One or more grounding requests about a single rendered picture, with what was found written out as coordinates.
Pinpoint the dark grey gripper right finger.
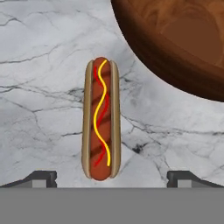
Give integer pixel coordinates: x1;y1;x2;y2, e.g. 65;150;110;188
166;170;224;189

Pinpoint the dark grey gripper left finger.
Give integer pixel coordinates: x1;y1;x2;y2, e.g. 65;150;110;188
0;170;58;189

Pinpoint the hot dog with mustard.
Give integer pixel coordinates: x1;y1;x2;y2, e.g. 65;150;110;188
81;56;122;182

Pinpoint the brown wooden bowl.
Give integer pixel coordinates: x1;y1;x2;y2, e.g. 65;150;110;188
110;0;224;102

